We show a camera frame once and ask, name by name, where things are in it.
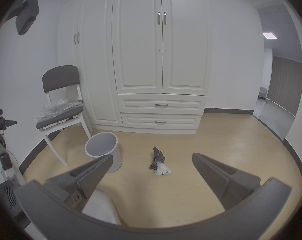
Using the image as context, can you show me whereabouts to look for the white chair grey cushions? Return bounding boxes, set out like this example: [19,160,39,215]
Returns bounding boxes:
[35,65,92,167]

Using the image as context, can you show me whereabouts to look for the black plastic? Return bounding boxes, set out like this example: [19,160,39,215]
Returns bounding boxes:
[148,146,166,170]

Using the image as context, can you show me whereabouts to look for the clear printed wrapper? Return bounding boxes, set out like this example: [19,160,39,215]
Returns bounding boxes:
[155,161,172,176]

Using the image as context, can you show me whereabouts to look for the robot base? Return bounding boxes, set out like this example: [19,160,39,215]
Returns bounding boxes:
[0,131,122,226]

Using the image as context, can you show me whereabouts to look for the clear plastic bag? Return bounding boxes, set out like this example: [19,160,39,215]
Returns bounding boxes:
[32,98,84,122]

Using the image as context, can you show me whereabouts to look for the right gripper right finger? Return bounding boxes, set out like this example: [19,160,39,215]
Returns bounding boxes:
[192,153,261,211]

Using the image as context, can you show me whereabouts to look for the white trash bin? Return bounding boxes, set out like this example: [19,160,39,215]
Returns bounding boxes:
[84,131,122,173]

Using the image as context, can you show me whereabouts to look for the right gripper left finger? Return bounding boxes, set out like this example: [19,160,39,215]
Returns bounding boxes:
[44,155,114,208]

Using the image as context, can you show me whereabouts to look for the white wardrobe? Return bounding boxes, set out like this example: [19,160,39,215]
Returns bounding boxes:
[58,0,214,135]

